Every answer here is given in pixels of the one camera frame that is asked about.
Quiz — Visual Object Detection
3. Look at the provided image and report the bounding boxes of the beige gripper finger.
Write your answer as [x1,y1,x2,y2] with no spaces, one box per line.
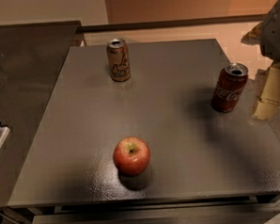
[241,22,263,46]
[251,60,280,120]

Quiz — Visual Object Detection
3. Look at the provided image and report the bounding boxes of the red coke can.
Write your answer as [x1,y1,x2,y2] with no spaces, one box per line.
[211,62,249,113]

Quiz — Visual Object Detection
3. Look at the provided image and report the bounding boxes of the orange LaCroix can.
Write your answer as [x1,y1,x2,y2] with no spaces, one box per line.
[106,38,131,82]

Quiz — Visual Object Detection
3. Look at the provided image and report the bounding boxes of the red apple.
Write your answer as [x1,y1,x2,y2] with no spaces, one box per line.
[113,136,150,177]

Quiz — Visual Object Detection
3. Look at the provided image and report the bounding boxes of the dark side counter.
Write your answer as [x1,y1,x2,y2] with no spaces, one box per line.
[0,21,81,209]

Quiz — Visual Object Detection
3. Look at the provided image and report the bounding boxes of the dark wall rail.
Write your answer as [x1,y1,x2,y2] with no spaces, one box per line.
[75,14,266,33]

